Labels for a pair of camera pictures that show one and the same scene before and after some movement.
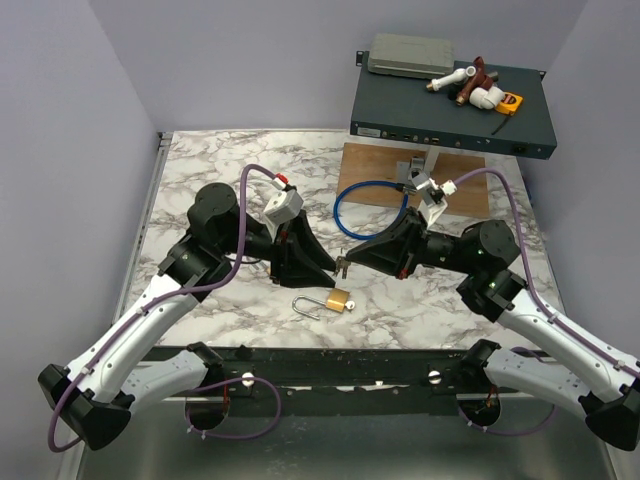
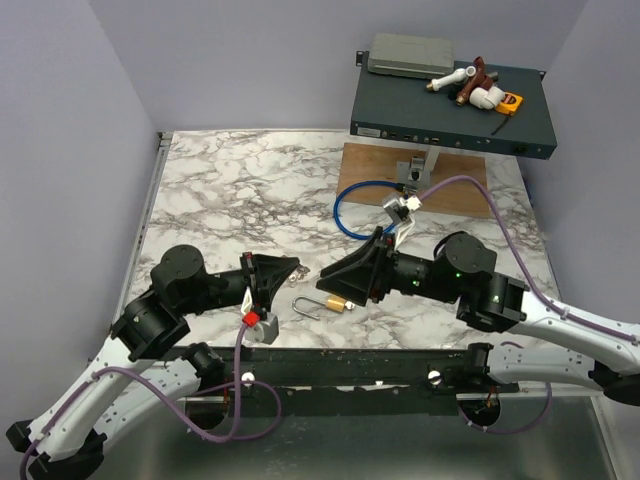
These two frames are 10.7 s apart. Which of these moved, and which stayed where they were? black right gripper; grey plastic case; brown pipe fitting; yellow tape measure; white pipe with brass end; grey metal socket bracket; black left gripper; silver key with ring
Moved: black right gripper; silver key with ring; black left gripper
Stayed: white pipe with brass end; yellow tape measure; grey plastic case; brown pipe fitting; grey metal socket bracket
